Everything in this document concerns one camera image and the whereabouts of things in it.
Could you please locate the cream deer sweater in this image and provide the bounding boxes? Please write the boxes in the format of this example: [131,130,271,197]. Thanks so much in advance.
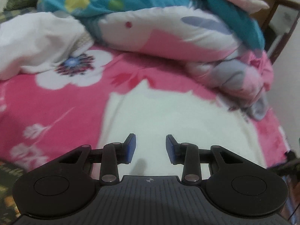
[97,80,266,176]

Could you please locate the pink floral bed sheet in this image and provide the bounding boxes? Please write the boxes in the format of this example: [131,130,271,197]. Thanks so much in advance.
[1,46,289,170]

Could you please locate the pink patterned duvet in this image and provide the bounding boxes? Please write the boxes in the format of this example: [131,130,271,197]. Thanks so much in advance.
[96,0,273,120]

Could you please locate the black smartphone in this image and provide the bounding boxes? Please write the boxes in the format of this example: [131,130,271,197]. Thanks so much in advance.
[0,160,25,225]

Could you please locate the beige knitted cloth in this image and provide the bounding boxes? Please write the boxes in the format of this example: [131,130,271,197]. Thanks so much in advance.
[71,31,94,54]

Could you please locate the white crumpled garment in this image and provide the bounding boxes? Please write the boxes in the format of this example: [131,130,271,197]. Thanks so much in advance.
[1,11,87,80]

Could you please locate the plaid pillow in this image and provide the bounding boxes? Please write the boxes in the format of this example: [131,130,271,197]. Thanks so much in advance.
[0,7,37,23]

